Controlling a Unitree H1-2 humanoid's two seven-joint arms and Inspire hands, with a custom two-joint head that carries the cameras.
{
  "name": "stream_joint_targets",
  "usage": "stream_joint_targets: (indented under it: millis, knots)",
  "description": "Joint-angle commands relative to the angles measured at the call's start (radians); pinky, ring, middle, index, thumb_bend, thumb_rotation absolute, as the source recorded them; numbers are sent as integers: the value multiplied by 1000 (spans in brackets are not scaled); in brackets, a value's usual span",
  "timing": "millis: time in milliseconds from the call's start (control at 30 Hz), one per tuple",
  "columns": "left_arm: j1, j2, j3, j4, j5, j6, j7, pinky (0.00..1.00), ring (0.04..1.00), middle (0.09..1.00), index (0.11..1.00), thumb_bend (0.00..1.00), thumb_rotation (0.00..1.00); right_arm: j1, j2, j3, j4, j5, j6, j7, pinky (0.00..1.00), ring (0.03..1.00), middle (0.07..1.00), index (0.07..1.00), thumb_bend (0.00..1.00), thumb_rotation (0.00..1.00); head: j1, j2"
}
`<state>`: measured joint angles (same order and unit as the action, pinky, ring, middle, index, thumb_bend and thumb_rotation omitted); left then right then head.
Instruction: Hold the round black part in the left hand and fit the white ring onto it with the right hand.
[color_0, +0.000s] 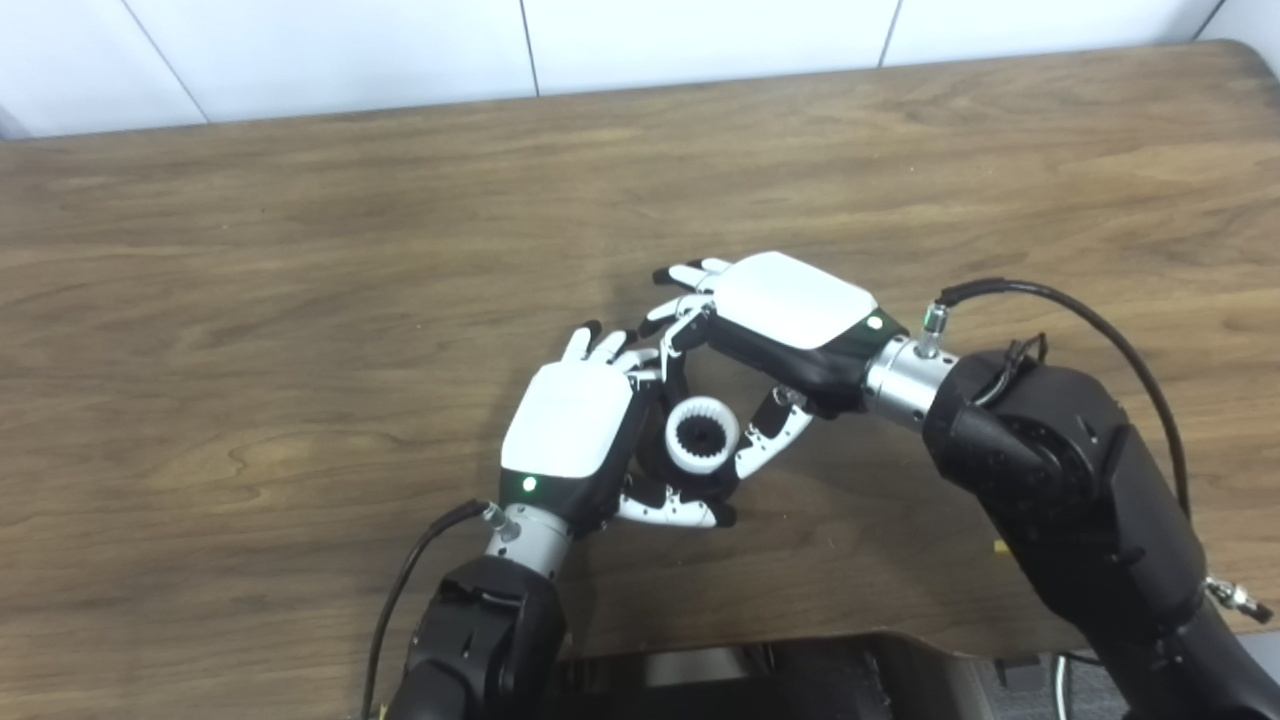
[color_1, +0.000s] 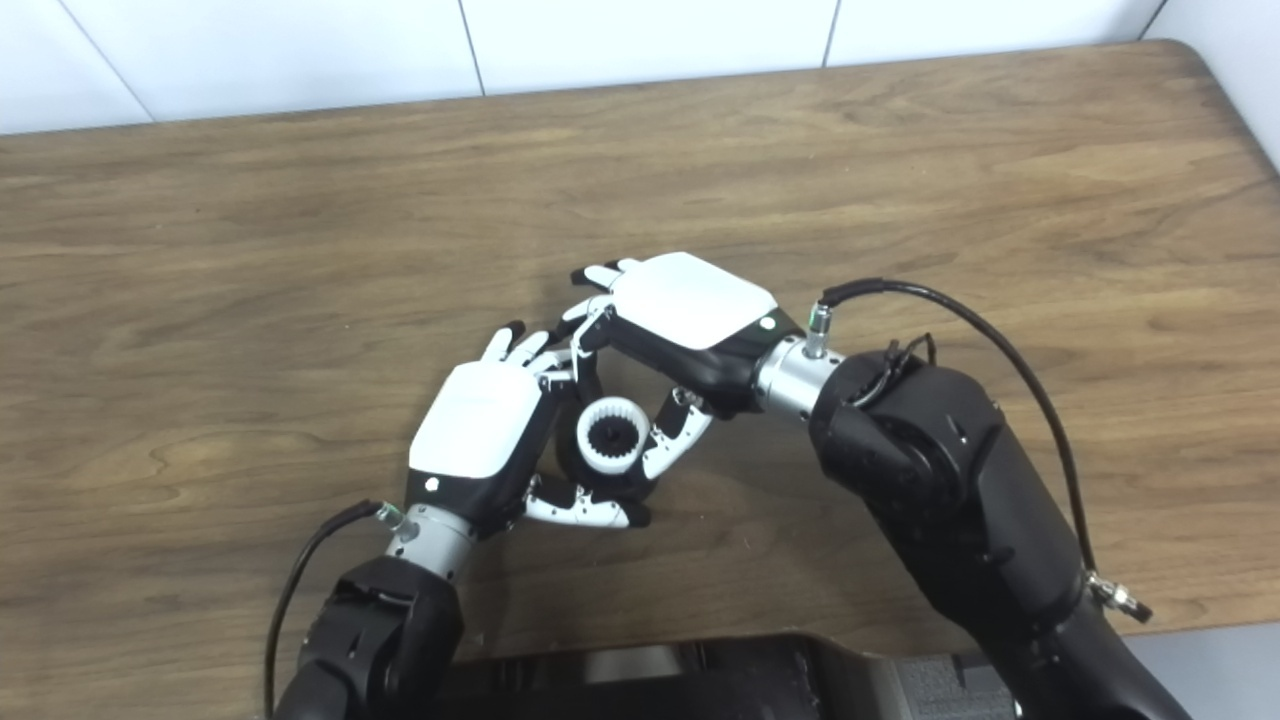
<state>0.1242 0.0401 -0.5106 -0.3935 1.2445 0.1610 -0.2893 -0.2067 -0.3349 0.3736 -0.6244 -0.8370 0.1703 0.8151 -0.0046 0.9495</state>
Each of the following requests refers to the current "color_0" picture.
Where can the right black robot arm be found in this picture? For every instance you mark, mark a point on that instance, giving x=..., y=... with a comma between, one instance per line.
x=1080, y=500

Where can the black robot torso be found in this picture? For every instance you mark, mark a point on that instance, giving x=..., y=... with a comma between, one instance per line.
x=800, y=690

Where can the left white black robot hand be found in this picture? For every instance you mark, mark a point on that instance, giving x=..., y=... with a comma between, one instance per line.
x=570, y=420

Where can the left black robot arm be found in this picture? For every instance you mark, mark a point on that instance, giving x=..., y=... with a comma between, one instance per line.
x=490, y=640

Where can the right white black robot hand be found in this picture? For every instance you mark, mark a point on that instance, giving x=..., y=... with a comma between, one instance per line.
x=790, y=300

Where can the round black part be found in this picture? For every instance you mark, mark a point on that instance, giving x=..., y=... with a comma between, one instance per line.
x=700, y=437

